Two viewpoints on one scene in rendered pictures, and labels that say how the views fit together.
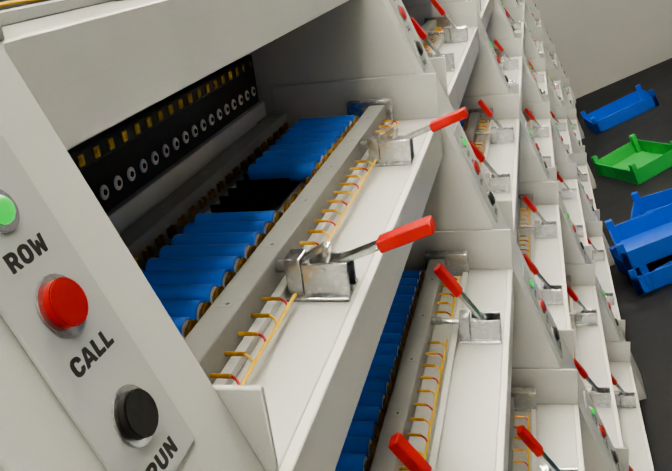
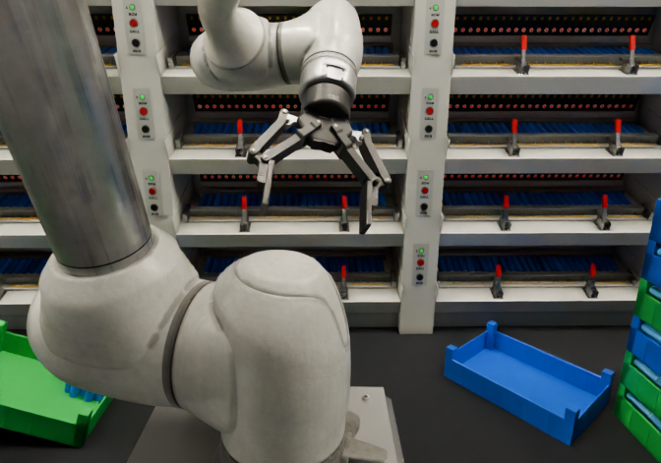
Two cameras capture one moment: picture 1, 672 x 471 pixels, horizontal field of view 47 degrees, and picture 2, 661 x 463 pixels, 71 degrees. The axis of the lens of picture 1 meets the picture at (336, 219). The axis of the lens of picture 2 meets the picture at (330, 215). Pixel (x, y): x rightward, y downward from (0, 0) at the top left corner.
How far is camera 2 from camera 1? 1.22 m
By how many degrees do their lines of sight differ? 65
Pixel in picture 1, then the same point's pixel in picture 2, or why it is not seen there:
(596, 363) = (547, 227)
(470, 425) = not seen: hidden behind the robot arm
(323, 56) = not seen: outside the picture
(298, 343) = not seen: outside the picture
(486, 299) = (378, 72)
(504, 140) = (625, 71)
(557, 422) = (390, 153)
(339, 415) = not seen: outside the picture
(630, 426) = (564, 294)
